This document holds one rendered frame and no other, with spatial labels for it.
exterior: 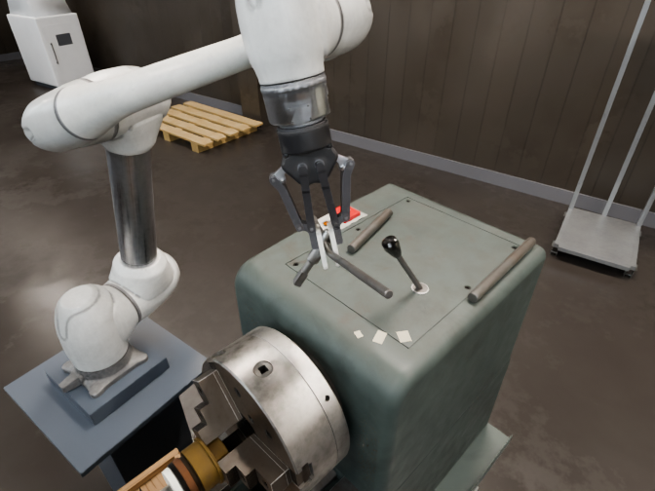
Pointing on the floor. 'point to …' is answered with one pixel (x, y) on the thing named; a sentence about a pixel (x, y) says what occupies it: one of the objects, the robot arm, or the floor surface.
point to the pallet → (205, 126)
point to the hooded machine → (50, 41)
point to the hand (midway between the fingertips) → (327, 245)
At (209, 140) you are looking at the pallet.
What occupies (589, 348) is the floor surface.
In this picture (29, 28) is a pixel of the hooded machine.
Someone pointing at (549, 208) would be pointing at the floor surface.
